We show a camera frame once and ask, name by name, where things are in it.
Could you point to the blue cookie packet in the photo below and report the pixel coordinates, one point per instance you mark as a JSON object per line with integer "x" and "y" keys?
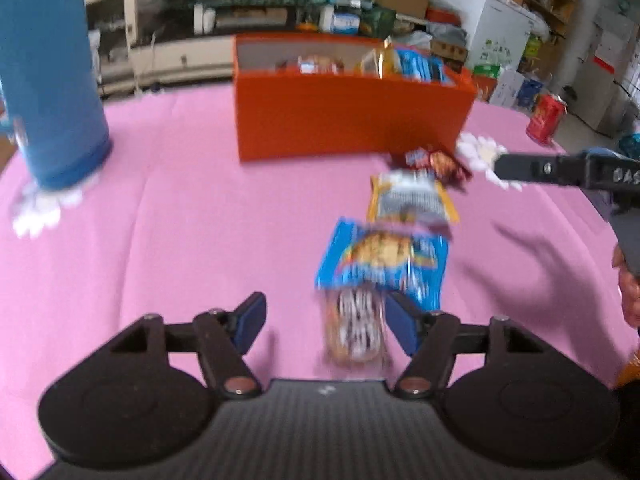
{"x": 385, "y": 260}

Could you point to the clear sandwich cookie packet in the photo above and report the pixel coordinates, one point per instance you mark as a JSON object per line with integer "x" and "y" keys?
{"x": 355, "y": 325}

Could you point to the dark red snack packet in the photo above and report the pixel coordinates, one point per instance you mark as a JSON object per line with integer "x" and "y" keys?
{"x": 442, "y": 162}

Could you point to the orange storage box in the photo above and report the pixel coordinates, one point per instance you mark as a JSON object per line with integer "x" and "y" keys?
{"x": 340, "y": 115}

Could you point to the clear golden biscuit packet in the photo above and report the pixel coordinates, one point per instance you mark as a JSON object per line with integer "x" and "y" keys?
{"x": 380, "y": 62}

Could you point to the blue thermos flask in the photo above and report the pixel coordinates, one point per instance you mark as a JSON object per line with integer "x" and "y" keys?
{"x": 50, "y": 85}

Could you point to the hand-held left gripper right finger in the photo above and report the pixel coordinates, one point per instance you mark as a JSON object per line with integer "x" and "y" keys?
{"x": 402, "y": 322}

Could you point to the white flower coaster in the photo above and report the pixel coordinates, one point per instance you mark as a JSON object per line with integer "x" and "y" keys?
{"x": 477, "y": 152}
{"x": 40, "y": 210}

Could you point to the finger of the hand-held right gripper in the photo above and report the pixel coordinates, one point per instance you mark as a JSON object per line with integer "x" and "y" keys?
{"x": 535, "y": 170}

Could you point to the red drink can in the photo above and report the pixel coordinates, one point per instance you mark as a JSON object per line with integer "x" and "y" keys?
{"x": 546, "y": 120}

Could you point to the blue wafer packet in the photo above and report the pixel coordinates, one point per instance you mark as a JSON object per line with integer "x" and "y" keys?
{"x": 417, "y": 65}

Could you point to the white chest freezer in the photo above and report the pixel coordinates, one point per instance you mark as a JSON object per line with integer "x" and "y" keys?
{"x": 492, "y": 20}

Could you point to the white television stand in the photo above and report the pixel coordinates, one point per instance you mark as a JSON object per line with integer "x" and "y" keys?
{"x": 180, "y": 55}

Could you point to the person's right hand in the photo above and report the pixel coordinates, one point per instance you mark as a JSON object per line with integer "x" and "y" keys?
{"x": 631, "y": 290}

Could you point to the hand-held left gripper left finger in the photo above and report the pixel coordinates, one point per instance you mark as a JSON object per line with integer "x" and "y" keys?
{"x": 250, "y": 325}

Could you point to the yellow snack packet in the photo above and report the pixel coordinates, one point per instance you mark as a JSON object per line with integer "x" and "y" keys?
{"x": 410, "y": 200}

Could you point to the white glass door cabinet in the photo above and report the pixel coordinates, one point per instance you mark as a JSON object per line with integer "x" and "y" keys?
{"x": 110, "y": 25}

